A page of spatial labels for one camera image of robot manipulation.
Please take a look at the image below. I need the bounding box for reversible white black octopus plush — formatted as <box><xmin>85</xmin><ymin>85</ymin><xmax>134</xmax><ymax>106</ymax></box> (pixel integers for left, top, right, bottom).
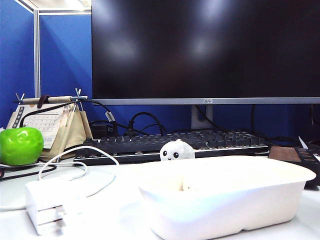
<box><xmin>159</xmin><ymin>138</ymin><xmax>196</xmax><ymax>162</ymax></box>

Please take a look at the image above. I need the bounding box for silver monitor stand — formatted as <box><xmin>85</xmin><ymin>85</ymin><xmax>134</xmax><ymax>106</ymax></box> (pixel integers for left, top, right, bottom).
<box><xmin>191</xmin><ymin>104</ymin><xmax>214</xmax><ymax>130</ymax></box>

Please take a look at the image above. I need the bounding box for black mechanical keyboard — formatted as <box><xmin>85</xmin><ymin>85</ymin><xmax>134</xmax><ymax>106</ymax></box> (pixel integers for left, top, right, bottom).
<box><xmin>73</xmin><ymin>128</ymin><xmax>270</xmax><ymax>167</ymax></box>

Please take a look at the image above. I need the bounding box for small black power brick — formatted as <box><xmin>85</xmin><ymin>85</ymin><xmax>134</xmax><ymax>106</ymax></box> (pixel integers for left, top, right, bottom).
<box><xmin>89</xmin><ymin>120</ymin><xmax>118</xmax><ymax>139</ymax></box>

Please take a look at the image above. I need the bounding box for large black computer monitor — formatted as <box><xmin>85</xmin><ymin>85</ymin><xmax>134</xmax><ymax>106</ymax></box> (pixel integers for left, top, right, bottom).
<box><xmin>91</xmin><ymin>0</ymin><xmax>320</xmax><ymax>106</ymax></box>

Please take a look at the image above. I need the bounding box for beige canvas desk calendar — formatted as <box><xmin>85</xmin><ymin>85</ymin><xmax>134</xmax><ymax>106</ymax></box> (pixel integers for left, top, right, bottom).
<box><xmin>4</xmin><ymin>87</ymin><xmax>94</xmax><ymax>163</ymax></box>

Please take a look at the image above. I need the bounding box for white rectangular plastic tray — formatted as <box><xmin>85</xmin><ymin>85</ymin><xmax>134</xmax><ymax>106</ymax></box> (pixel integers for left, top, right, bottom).
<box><xmin>137</xmin><ymin>155</ymin><xmax>317</xmax><ymax>240</ymax></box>

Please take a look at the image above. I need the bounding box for wood and black desk device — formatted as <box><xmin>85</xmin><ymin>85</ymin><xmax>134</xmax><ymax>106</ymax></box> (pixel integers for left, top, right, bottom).
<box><xmin>267</xmin><ymin>145</ymin><xmax>320</xmax><ymax>191</ymax></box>

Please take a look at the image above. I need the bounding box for white power adapter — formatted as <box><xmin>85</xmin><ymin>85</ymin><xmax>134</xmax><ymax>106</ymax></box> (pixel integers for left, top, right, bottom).
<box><xmin>24</xmin><ymin>178</ymin><xmax>84</xmax><ymax>236</ymax></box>

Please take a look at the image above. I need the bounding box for green apple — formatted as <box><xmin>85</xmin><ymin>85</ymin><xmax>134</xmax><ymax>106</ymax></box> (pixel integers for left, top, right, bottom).
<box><xmin>0</xmin><ymin>126</ymin><xmax>45</xmax><ymax>166</ymax></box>

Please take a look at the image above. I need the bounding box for white paper slip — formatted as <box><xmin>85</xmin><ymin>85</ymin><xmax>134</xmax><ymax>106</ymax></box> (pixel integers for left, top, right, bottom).
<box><xmin>298</xmin><ymin>135</ymin><xmax>310</xmax><ymax>151</ymax></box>

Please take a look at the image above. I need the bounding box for looped black cable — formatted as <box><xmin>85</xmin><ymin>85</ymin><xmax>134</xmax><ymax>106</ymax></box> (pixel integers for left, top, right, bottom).
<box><xmin>127</xmin><ymin>111</ymin><xmax>165</xmax><ymax>137</ymax></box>

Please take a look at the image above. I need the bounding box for black monitor cable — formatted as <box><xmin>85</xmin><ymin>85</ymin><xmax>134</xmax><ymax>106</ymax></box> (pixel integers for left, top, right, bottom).
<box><xmin>194</xmin><ymin>104</ymin><xmax>221</xmax><ymax>130</ymax></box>

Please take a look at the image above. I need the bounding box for black cable with white tag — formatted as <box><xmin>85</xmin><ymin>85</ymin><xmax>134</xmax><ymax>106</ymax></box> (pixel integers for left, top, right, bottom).
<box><xmin>19</xmin><ymin>99</ymin><xmax>133</xmax><ymax>131</ymax></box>

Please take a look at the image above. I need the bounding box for white charging cable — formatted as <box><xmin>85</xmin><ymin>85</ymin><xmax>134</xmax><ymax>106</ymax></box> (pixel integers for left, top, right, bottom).
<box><xmin>0</xmin><ymin>144</ymin><xmax>120</xmax><ymax>211</ymax></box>

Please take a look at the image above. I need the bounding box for thin black cable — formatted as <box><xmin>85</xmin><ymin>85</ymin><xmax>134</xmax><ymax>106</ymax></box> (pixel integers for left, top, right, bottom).
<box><xmin>250</xmin><ymin>104</ymin><xmax>302</xmax><ymax>148</ymax></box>

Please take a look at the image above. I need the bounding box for silver partition frame post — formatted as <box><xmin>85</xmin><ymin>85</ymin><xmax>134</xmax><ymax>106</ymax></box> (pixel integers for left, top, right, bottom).
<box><xmin>14</xmin><ymin>0</ymin><xmax>92</xmax><ymax>99</ymax></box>

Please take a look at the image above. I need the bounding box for thick black cable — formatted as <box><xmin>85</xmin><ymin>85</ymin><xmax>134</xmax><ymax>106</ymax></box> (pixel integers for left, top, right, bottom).
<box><xmin>0</xmin><ymin>163</ymin><xmax>58</xmax><ymax>182</ymax></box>

